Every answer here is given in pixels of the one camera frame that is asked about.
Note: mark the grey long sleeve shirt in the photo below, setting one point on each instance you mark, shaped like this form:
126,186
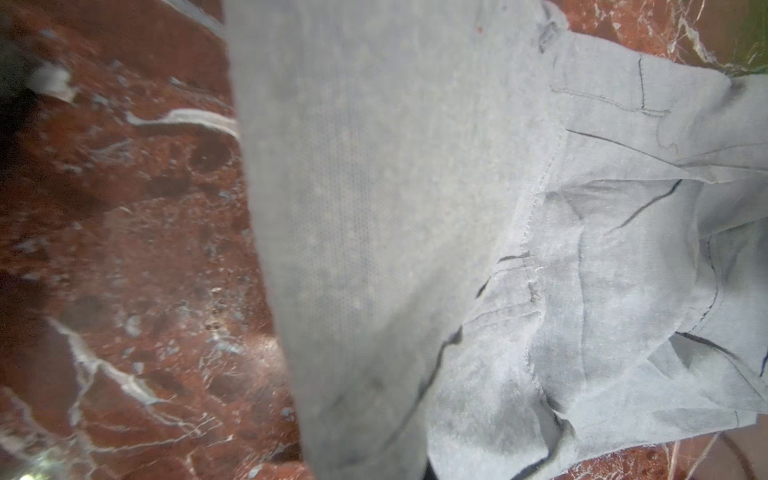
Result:
492,247

